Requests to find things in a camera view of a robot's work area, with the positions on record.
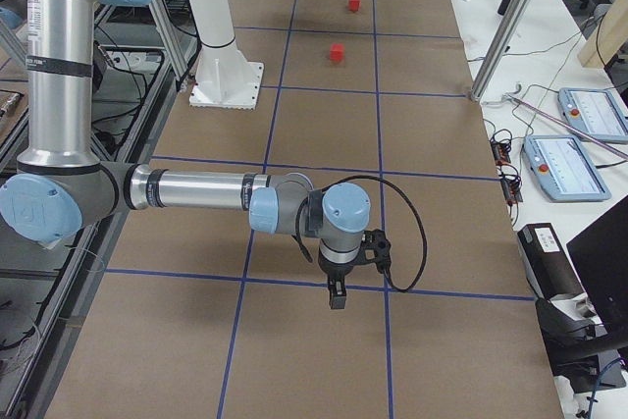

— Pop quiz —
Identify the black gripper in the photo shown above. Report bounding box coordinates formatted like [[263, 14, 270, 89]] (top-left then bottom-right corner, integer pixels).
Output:
[[319, 255, 357, 310]]

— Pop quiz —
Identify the teach pendant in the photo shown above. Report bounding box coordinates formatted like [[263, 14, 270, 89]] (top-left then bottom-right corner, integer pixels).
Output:
[[523, 134, 611, 202], [558, 88, 627, 144]]

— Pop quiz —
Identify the black box with label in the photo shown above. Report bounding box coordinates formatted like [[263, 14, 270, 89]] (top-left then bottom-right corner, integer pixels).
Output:
[[517, 223, 584, 300]]

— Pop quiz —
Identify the aluminium frame post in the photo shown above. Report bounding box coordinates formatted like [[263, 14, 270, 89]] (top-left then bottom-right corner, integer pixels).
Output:
[[469, 0, 531, 102]]

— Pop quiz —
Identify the red block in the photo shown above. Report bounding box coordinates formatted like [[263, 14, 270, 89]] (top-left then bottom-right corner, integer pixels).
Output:
[[347, 0, 361, 13], [329, 43, 345, 63]]

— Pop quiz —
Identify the teach pendant far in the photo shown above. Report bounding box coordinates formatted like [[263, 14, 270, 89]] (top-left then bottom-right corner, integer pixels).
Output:
[[558, 88, 627, 144]]

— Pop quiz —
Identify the metal rod with base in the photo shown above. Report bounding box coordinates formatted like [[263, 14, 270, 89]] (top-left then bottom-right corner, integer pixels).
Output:
[[483, 83, 627, 162]]

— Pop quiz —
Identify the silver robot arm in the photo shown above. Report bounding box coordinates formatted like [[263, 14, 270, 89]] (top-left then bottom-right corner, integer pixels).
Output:
[[1, 0, 371, 309]]

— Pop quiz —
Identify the white pedestal column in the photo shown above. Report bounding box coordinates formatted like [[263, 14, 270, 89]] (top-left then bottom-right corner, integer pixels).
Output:
[[188, 0, 264, 110]]

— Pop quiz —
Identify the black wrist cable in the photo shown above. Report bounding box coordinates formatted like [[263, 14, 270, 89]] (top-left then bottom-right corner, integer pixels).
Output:
[[293, 174, 428, 292]]

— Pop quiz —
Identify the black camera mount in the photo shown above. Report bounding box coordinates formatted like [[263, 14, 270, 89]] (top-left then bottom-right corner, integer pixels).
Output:
[[356, 230, 392, 276]]

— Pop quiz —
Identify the black monitor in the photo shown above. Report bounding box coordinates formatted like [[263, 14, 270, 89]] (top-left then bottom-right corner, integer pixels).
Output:
[[567, 197, 627, 330]]

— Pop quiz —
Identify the teach pendant near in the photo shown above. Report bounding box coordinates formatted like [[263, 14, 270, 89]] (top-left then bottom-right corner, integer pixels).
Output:
[[523, 134, 611, 202]]

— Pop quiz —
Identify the small electronics board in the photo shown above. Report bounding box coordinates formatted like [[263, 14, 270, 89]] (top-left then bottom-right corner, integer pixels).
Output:
[[489, 129, 523, 207]]

